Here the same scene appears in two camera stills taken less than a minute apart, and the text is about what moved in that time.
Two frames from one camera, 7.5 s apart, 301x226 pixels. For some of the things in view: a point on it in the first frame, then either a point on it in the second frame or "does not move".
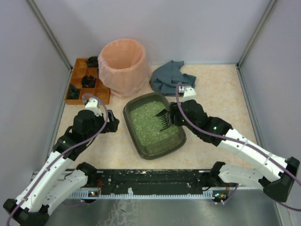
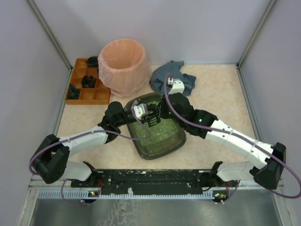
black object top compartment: (92, 62) does not move
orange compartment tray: (80, 70) does not move
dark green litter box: (144, 128) does not move
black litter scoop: (163, 118) → (153, 120)
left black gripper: (111, 121) → (151, 113)
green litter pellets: (146, 125) does not move
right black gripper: (170, 117) → (165, 101)
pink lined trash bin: (123, 67) does not move
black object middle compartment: (88, 82) does not move
